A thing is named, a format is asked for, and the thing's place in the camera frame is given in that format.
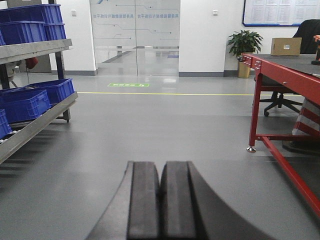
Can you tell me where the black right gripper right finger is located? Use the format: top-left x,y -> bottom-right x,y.
160,161 -> 272,240

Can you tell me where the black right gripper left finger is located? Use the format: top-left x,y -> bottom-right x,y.
86,161 -> 160,240

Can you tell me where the brown cardboard package box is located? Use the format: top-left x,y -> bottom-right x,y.
270,37 -> 302,56

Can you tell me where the orange black scanner gun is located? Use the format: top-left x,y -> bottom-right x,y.
311,35 -> 320,66

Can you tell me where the black office chair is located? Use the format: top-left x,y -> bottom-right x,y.
260,75 -> 302,117

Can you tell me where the red white striped bag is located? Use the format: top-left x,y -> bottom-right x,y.
292,98 -> 320,137

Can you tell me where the blue plastic bin lower back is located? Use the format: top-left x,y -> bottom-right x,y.
24,78 -> 75,105

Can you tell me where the blue plastic bin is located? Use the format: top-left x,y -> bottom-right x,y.
24,78 -> 75,105
0,109 -> 12,139
0,4 -> 67,41
0,90 -> 51,124
0,21 -> 48,45

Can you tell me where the gold plant pot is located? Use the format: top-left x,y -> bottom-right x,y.
237,61 -> 251,79

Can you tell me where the blue plastic bin lower left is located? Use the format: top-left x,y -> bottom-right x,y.
0,109 -> 12,139

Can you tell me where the blue plastic bin lower front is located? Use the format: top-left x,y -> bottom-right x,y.
0,90 -> 51,124

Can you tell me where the red metal work table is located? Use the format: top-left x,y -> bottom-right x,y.
242,53 -> 320,216

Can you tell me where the glass double door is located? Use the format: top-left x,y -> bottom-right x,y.
90,0 -> 181,76

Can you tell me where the green potted plant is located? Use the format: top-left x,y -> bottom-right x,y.
227,30 -> 264,57

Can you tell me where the grey metal shelf rack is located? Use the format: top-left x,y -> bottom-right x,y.
0,39 -> 78,163

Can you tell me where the blue framed notice board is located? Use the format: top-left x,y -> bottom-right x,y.
242,0 -> 320,27

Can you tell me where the blue plastic bin top front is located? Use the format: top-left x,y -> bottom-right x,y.
0,21 -> 48,45

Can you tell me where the person in black jacket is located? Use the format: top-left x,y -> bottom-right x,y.
293,19 -> 320,54

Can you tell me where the blue plastic bin top left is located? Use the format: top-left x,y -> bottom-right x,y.
0,4 -> 67,41

